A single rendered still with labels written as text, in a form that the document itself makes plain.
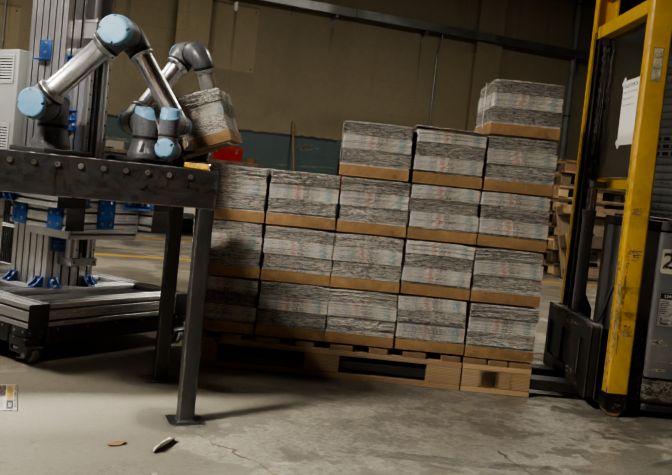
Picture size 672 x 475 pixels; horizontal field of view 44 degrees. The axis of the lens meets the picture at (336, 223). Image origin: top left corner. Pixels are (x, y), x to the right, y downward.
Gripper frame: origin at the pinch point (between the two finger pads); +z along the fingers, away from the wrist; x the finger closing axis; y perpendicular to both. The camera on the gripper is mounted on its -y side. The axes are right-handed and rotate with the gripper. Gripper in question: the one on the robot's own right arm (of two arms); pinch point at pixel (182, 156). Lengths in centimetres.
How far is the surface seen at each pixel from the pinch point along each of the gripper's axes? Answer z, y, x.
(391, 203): -5, -41, -78
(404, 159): -6, -25, -88
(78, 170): -99, -3, 14
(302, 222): -6, -39, -41
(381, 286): -6, -73, -65
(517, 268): -6, -80, -121
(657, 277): -20, -96, -171
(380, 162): -6, -24, -78
